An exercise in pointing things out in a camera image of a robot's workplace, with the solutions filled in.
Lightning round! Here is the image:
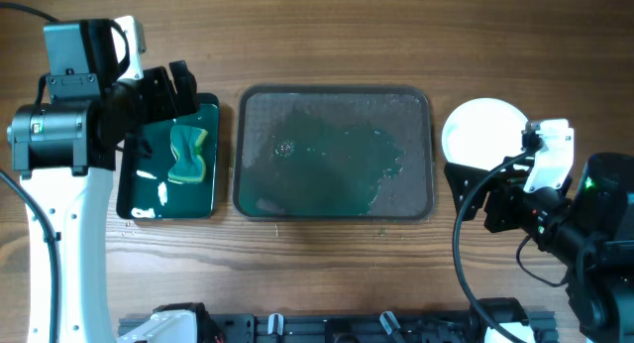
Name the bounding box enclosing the white plate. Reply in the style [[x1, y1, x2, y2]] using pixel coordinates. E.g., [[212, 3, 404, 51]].
[[441, 98, 528, 171]]

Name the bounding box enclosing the green yellow sponge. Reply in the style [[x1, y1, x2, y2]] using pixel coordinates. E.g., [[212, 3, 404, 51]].
[[167, 125, 208, 184]]

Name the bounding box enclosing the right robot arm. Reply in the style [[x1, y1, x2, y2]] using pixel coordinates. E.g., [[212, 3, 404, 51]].
[[444, 153, 633, 342]]

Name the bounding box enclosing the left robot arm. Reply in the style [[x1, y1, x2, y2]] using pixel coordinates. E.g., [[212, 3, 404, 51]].
[[7, 16, 199, 342]]

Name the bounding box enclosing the black water tray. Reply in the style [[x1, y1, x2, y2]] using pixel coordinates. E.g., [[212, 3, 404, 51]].
[[116, 93, 220, 220]]

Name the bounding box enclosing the dark grey serving tray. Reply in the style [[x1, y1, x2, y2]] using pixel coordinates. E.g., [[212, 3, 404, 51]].
[[232, 84, 435, 221]]

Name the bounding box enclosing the right black cable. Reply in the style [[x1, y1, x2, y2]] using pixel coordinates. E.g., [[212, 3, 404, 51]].
[[452, 144, 571, 343]]

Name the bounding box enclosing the black cable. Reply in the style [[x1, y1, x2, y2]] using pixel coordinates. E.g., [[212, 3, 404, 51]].
[[0, 1, 63, 343], [452, 144, 571, 343]]

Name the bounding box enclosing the left black cable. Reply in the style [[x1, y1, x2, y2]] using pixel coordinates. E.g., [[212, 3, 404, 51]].
[[0, 1, 63, 343]]

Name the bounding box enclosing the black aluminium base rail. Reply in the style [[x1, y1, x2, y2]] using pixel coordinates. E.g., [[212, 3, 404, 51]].
[[117, 302, 560, 343]]

